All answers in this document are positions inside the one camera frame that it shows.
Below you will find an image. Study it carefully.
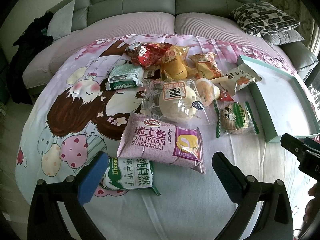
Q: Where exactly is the green white biscuit packet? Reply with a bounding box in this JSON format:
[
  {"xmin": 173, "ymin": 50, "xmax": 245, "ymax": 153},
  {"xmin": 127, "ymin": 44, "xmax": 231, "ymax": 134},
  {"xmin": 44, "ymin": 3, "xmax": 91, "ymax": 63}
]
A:
[{"xmin": 100, "ymin": 157, "xmax": 161, "ymax": 196}]

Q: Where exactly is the purple swiss roll packet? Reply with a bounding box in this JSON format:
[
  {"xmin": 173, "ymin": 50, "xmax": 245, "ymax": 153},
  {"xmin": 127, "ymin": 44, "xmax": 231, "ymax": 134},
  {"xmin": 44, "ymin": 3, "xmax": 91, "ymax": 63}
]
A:
[{"xmin": 117, "ymin": 113, "xmax": 206, "ymax": 174}]

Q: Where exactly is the green cookie packet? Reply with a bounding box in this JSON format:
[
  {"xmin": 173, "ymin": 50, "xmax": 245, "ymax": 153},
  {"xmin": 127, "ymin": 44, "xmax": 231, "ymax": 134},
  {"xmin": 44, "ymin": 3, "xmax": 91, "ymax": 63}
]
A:
[{"xmin": 213, "ymin": 100, "xmax": 260, "ymax": 138}]

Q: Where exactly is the small round pastry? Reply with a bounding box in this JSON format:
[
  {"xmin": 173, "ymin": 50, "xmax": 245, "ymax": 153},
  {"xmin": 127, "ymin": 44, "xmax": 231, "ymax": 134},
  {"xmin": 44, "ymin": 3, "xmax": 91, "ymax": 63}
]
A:
[{"xmin": 195, "ymin": 78, "xmax": 220, "ymax": 107}]

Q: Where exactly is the mint green snack packet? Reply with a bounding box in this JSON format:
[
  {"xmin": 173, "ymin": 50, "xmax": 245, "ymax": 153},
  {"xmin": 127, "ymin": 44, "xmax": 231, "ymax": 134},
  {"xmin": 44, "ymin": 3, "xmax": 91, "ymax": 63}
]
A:
[{"xmin": 105, "ymin": 63, "xmax": 144, "ymax": 90}]

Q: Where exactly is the clear round bun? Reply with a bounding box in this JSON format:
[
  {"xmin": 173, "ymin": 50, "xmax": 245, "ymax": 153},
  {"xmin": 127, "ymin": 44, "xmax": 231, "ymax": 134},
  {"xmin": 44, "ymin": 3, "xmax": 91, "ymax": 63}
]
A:
[{"xmin": 141, "ymin": 79, "xmax": 217, "ymax": 128}]

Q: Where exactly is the orange bread packet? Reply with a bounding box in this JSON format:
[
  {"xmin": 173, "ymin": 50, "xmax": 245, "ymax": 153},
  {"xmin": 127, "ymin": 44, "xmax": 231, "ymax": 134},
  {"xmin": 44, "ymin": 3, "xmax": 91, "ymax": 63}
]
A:
[{"xmin": 189, "ymin": 52, "xmax": 224, "ymax": 80}]

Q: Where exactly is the person's right hand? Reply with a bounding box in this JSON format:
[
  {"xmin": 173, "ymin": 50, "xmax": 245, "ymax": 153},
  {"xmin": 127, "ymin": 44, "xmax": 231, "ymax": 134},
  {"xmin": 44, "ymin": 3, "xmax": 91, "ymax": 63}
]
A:
[{"xmin": 303, "ymin": 184, "xmax": 319, "ymax": 223}]

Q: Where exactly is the teal shallow box tray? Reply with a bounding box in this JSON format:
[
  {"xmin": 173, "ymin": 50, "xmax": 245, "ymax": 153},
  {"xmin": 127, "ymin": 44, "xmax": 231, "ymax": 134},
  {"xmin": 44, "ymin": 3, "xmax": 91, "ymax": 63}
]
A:
[{"xmin": 237, "ymin": 55, "xmax": 319, "ymax": 143}]

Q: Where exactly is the small red candy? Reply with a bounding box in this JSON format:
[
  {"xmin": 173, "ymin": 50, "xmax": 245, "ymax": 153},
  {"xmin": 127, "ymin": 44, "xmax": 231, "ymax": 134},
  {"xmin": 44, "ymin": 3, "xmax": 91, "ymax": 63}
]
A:
[{"xmin": 217, "ymin": 83, "xmax": 234, "ymax": 102}]

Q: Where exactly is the cartoon print pink cloth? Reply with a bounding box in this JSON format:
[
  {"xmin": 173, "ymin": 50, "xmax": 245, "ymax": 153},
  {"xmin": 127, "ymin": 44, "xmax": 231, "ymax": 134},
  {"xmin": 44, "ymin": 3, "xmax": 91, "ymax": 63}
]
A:
[{"xmin": 16, "ymin": 34, "xmax": 315, "ymax": 239}]

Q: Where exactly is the white orange print packet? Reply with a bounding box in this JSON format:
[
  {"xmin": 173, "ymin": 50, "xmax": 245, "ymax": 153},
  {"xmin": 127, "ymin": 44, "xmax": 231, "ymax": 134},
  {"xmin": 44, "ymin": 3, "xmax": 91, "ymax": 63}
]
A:
[{"xmin": 219, "ymin": 63, "xmax": 262, "ymax": 96}]

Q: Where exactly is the grey cushion under patterned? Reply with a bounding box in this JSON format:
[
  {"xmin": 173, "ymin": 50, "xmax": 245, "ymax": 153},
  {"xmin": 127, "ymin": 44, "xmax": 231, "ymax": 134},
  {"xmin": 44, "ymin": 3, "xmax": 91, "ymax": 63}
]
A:
[{"xmin": 263, "ymin": 29, "xmax": 305, "ymax": 46}]

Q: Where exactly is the red crinkled snack packet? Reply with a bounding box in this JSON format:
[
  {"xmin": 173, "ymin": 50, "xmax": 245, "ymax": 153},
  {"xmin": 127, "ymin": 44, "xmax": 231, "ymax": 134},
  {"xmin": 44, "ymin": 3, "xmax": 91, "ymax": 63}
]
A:
[{"xmin": 125, "ymin": 42, "xmax": 172, "ymax": 68}]

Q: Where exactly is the yellow cake clear packet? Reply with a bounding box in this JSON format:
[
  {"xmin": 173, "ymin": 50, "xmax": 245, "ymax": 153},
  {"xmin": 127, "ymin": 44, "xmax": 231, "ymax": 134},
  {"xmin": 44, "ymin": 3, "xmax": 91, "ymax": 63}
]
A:
[{"xmin": 156, "ymin": 46, "xmax": 198, "ymax": 82}]

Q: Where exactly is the black clothing on sofa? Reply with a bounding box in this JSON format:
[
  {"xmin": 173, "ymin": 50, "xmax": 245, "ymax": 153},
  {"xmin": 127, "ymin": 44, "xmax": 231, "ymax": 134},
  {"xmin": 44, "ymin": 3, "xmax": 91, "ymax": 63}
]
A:
[{"xmin": 12, "ymin": 11, "xmax": 54, "ymax": 62}]

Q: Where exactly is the black white patterned cushion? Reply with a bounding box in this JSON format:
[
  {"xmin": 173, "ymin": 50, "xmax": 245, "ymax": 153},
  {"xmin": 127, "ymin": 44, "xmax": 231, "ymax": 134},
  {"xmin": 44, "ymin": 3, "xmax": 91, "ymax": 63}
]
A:
[{"xmin": 231, "ymin": 1, "xmax": 300, "ymax": 37}]

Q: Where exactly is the light grey cushion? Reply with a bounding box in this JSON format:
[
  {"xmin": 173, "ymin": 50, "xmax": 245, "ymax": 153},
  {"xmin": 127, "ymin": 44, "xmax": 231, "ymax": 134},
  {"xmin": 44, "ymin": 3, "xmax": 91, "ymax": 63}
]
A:
[{"xmin": 47, "ymin": 0, "xmax": 75, "ymax": 41}]

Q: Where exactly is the grey and pink sofa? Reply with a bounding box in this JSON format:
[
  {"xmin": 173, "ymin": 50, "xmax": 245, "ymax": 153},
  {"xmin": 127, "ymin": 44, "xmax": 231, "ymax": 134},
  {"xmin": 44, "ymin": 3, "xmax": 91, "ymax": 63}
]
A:
[{"xmin": 22, "ymin": 0, "xmax": 318, "ymax": 89}]

